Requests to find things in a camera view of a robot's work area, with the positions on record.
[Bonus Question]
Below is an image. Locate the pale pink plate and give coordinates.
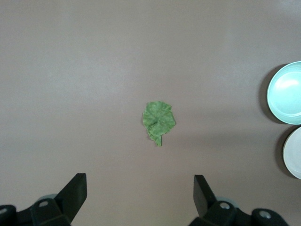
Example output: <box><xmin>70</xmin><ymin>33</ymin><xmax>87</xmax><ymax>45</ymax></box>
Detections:
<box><xmin>283</xmin><ymin>126</ymin><xmax>301</xmax><ymax>179</ymax></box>

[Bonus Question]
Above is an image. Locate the brown table cover mat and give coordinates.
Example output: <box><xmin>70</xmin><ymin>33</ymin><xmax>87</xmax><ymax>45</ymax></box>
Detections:
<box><xmin>0</xmin><ymin>0</ymin><xmax>301</xmax><ymax>226</ymax></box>

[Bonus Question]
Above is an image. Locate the mint green plate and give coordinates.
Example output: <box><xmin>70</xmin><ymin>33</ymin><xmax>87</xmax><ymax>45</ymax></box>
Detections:
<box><xmin>267</xmin><ymin>61</ymin><xmax>301</xmax><ymax>125</ymax></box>

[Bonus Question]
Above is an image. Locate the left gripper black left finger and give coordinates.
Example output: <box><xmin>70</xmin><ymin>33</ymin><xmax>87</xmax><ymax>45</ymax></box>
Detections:
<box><xmin>30</xmin><ymin>173</ymin><xmax>87</xmax><ymax>226</ymax></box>

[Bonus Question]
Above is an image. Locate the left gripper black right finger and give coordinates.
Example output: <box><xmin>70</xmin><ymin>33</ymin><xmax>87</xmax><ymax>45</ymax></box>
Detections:
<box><xmin>188</xmin><ymin>174</ymin><xmax>289</xmax><ymax>226</ymax></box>

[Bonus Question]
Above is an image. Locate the green lettuce leaf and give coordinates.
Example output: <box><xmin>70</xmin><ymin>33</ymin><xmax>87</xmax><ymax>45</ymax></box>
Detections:
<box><xmin>142</xmin><ymin>101</ymin><xmax>177</xmax><ymax>147</ymax></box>

